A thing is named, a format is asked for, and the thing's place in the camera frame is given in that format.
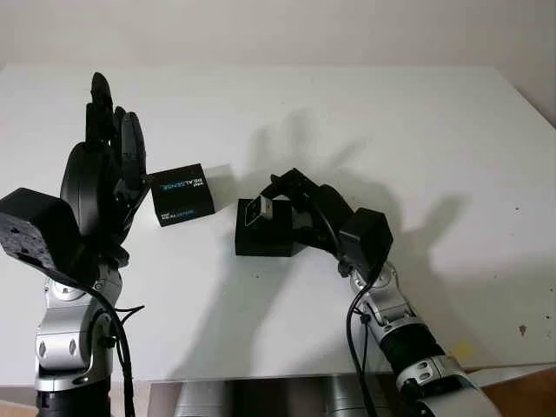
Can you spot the grey robot thigh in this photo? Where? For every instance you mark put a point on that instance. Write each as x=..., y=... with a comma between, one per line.
x=343, y=399
x=204, y=399

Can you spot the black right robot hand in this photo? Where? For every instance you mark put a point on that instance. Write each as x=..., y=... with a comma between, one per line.
x=326, y=213

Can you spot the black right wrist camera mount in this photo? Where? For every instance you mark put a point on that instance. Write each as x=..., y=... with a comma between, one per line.
x=369, y=234

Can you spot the small silver RealSense camera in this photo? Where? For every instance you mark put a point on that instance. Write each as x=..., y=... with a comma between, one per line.
x=256, y=210

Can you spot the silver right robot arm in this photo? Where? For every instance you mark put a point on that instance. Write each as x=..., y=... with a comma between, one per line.
x=391, y=308

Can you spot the black RealSense box lid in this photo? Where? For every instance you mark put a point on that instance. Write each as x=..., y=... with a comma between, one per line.
x=182, y=195

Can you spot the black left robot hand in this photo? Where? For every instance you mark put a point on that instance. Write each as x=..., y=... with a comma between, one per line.
x=87, y=187

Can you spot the grey right robot thigh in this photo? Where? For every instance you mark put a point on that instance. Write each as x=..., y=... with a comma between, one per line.
x=343, y=399

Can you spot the black box base with foam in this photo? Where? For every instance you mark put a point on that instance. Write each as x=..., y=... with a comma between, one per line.
x=260, y=243

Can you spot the grey left robot thigh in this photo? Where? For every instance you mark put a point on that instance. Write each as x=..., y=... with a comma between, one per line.
x=204, y=399

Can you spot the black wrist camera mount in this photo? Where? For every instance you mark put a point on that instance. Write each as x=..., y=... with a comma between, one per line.
x=369, y=234
x=39, y=226

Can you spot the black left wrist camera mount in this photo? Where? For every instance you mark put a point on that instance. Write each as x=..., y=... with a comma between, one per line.
x=39, y=226

